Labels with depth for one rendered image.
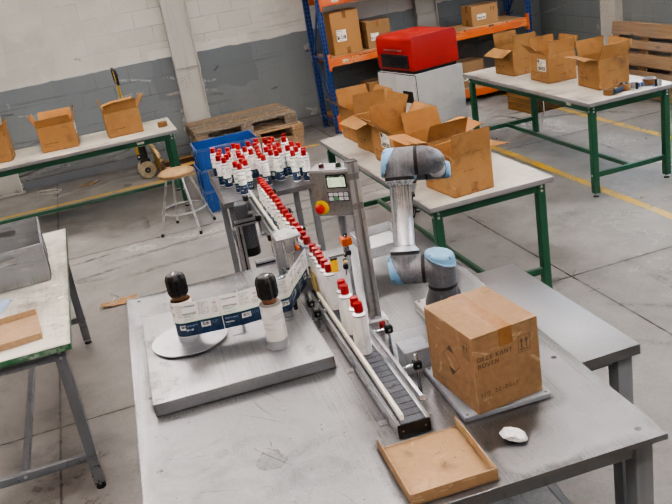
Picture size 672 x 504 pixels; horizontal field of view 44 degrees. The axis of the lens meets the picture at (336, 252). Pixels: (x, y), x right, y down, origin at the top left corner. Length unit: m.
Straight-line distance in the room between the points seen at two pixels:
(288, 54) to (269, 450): 8.57
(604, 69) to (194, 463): 5.26
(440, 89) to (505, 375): 6.29
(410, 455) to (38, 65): 8.61
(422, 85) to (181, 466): 6.38
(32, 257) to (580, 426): 3.13
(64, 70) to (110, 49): 0.59
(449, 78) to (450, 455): 6.58
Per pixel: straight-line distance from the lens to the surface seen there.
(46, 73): 10.60
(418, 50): 8.60
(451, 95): 8.86
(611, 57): 7.21
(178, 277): 3.33
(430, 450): 2.60
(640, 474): 2.72
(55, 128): 8.53
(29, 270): 4.82
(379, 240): 3.92
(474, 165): 4.91
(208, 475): 2.71
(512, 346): 2.67
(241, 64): 10.81
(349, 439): 2.71
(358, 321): 3.00
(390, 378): 2.90
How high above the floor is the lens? 2.32
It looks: 21 degrees down
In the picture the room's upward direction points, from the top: 10 degrees counter-clockwise
